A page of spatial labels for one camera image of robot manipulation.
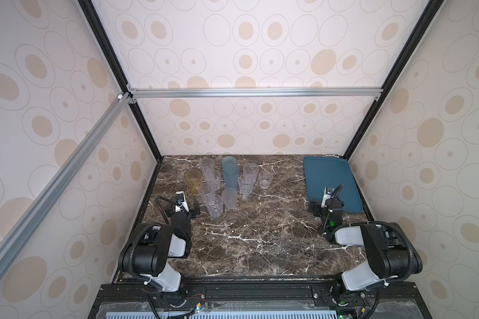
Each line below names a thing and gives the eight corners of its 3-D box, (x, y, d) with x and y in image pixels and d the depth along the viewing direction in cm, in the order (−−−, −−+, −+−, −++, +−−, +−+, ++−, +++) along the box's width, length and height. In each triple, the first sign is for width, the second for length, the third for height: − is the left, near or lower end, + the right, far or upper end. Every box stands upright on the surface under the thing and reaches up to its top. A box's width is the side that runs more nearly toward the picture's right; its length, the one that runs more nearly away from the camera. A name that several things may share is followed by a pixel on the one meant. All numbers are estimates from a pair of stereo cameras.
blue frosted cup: (223, 190, 106) (222, 181, 99) (224, 172, 114) (223, 162, 108) (238, 190, 106) (237, 181, 99) (238, 172, 114) (238, 162, 108)
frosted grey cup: (222, 209, 100) (221, 199, 93) (223, 196, 105) (222, 187, 98) (237, 209, 100) (237, 199, 93) (237, 197, 105) (237, 187, 98)
